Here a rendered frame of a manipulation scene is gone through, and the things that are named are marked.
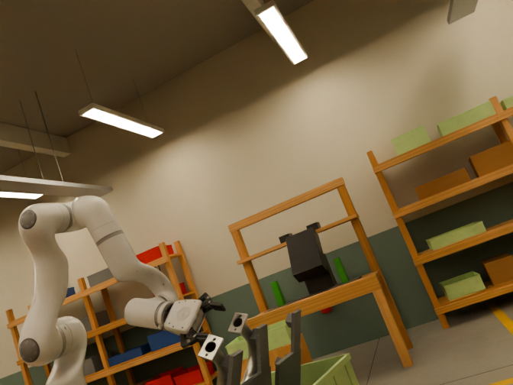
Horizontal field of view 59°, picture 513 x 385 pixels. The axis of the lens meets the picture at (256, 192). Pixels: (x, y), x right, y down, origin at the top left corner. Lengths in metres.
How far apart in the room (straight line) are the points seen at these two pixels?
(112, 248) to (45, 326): 0.31
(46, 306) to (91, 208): 0.33
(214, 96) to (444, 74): 3.22
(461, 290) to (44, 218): 4.88
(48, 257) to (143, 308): 0.35
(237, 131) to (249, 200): 1.03
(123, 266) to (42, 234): 0.27
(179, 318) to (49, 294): 0.45
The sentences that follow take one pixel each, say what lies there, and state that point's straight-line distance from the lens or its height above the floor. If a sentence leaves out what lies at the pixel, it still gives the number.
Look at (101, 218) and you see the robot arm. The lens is 1.47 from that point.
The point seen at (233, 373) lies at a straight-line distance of 1.13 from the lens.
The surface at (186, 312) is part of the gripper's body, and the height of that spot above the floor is 1.25.
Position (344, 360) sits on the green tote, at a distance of 1.46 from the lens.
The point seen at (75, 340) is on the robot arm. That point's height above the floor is 1.29.
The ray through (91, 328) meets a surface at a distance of 7.38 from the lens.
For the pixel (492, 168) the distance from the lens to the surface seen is 5.79.
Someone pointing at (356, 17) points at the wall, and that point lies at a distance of 6.83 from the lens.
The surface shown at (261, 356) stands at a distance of 1.28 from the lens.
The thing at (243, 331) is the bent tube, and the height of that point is 1.15.
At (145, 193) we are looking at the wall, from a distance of 7.37.
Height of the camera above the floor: 1.27
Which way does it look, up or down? 10 degrees up
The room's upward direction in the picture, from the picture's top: 21 degrees counter-clockwise
